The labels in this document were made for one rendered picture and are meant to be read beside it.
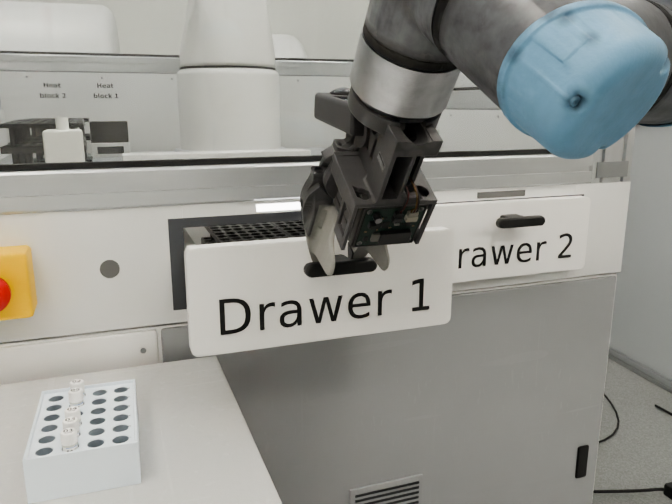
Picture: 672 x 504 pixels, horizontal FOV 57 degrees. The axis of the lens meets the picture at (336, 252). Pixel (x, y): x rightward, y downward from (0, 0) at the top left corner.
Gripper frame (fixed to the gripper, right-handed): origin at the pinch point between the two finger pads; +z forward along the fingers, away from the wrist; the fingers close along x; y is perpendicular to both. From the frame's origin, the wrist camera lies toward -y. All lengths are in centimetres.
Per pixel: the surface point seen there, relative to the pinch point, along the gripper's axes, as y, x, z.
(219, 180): -17.3, -8.5, 5.6
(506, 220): -9.6, 28.7, 7.7
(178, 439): 11.8, -16.6, 10.9
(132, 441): 14.0, -20.6, 5.0
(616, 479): 0, 111, 113
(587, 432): 9, 52, 42
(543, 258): -8.5, 38.2, 15.4
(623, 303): -70, 176, 131
